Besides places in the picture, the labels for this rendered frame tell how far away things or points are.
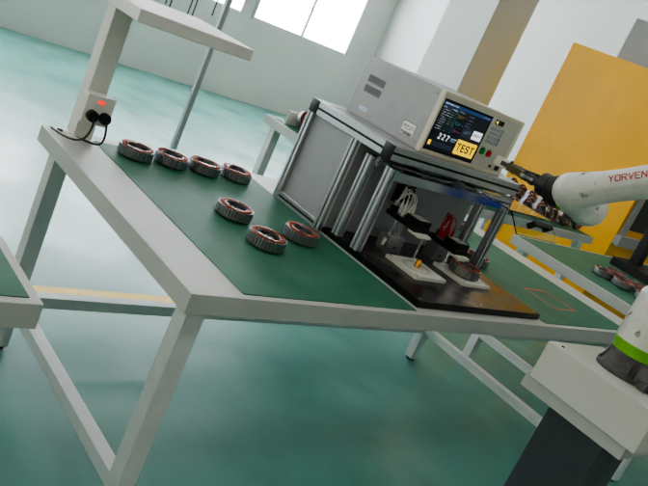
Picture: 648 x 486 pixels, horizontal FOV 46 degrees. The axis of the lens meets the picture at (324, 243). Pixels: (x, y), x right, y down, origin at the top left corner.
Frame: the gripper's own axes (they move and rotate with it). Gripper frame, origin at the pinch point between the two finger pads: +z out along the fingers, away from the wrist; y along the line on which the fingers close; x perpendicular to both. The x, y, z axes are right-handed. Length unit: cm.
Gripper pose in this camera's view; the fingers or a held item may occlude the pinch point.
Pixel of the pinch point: (503, 163)
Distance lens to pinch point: 259.8
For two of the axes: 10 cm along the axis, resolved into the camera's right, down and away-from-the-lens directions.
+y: 7.2, 1.3, 6.8
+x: 4.0, -8.8, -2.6
